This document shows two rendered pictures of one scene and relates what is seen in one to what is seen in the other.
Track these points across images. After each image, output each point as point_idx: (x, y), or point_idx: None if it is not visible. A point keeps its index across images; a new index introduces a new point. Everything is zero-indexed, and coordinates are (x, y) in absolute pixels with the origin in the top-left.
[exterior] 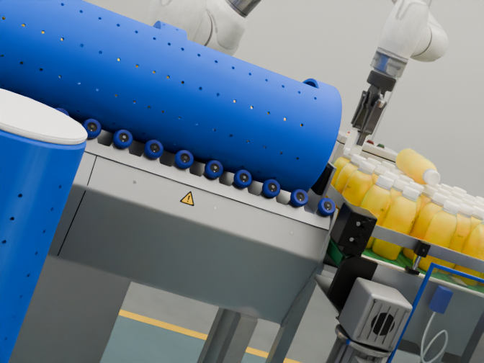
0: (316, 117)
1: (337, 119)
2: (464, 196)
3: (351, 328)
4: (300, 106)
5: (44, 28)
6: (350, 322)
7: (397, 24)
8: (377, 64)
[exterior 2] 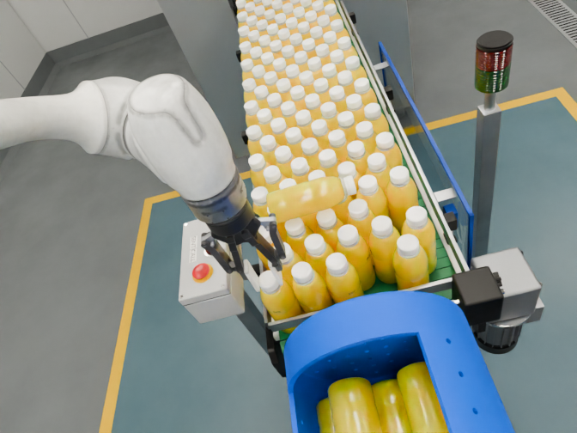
0: (470, 340)
1: (450, 302)
2: (284, 156)
3: (525, 312)
4: (477, 371)
5: None
6: (519, 312)
7: (208, 149)
8: (233, 210)
